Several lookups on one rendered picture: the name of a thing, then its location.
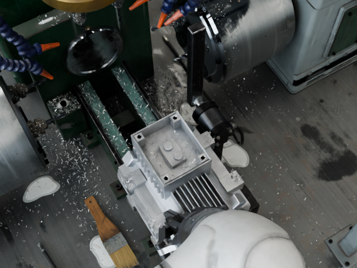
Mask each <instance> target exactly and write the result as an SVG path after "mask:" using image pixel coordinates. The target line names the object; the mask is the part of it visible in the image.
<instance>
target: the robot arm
mask: <svg viewBox="0 0 357 268"><path fill-rule="evenodd" d="M163 215H164V216H165V220H166V222H165V223H164V224H165V225H162V226H161V227H160V228H159V229H158V242H157V243H156V244H155V247H156V249H157V251H158V253H159V255H160V257H161V259H162V260H164V261H162V262H161V263H160V264H159V265H157V266H156V267H154V268H305V261H304V258H303V256H302V255H301V253H300V252H299V250H298V249H297V248H296V246H295V244H294V243H293V242H292V240H291V239H290V237H289V235H288V233H287V232H286V231H285V230H284V229H283V228H281V227H280V226H278V225H277V224H276V223H274V222H273V221H271V220H269V219H267V218H265V217H263V216H261V215H258V214H256V213H252V212H248V211H243V210H229V208H228V206H227V204H225V205H221V206H214V207H194V208H192V210H191V213H188V212H181V213H178V212H175V211H173V210H171V209H169V210H168V211H166V212H164V213H163ZM171 235H173V236H175V237H174V238H173V239H171ZM173 251H174V252H173Z"/></svg>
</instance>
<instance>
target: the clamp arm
mask: <svg viewBox="0 0 357 268"><path fill-rule="evenodd" d="M205 44H206V27H205V25H204V24H203V23H202V22H201V21H199V22H197V23H195V24H193V25H191V26H189V27H188V48H187V102H188V104H189V105H190V106H191V107H194V106H195V105H196V103H195V102H194V101H196V102H198V101H199V99H198V98H200V100H202V99H203V97H202V94H203V75H204V64H205Z"/></svg>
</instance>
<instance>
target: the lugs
mask: <svg viewBox="0 0 357 268"><path fill-rule="evenodd" d="M186 123H187V125H188V126H189V128H190V129H191V130H192V132H194V131H195V129H194V127H193V126H192V124H191V123H190V122H186ZM122 160H123V162H124V164H125V165H126V167H132V166H134V165H135V164H136V163H137V162H138V159H137V156H136V155H135V154H134V151H133V150H129V151H128V152H127V153H126V154H125V155H124V156H123V157H122ZM227 201H228V203H229V204H230V205H231V207H232V209H233V210H235V209H238V208H241V207H242V206H243V205H244V204H245V203H246V200H245V199H244V198H243V196H242V195H241V194H240V193H238V194H233V195H232V196H231V197H230V198H229V199H228V200H227ZM174 237H175V236H173V235H171V239H173V238H174Z"/></svg>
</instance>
